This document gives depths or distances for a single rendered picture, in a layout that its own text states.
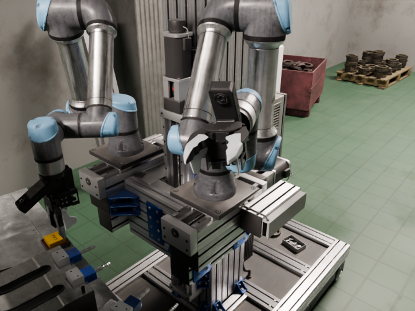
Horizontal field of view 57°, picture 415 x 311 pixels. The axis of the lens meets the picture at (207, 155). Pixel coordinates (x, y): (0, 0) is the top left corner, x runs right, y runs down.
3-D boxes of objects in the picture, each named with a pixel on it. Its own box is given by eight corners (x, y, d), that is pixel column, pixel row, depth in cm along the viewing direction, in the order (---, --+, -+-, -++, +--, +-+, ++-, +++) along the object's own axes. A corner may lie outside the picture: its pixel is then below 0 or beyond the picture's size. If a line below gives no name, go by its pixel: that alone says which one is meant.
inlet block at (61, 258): (92, 248, 130) (90, 236, 128) (99, 256, 127) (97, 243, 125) (54, 266, 123) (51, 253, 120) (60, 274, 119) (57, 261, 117)
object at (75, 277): (107, 265, 123) (105, 252, 121) (115, 274, 120) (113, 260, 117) (68, 285, 115) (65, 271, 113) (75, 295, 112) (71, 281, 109)
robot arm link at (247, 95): (262, 120, 94) (264, 86, 90) (255, 137, 84) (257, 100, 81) (231, 117, 96) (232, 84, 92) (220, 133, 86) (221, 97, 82)
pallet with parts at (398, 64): (410, 74, 680) (417, 49, 660) (386, 90, 595) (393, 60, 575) (362, 66, 732) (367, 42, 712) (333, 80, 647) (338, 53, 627)
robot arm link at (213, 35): (199, -24, 103) (160, 146, 90) (238, -24, 100) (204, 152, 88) (207, 4, 114) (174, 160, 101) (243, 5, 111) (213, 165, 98)
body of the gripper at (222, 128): (243, 171, 70) (254, 145, 80) (239, 128, 66) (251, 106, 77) (204, 171, 72) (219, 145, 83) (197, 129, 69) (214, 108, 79)
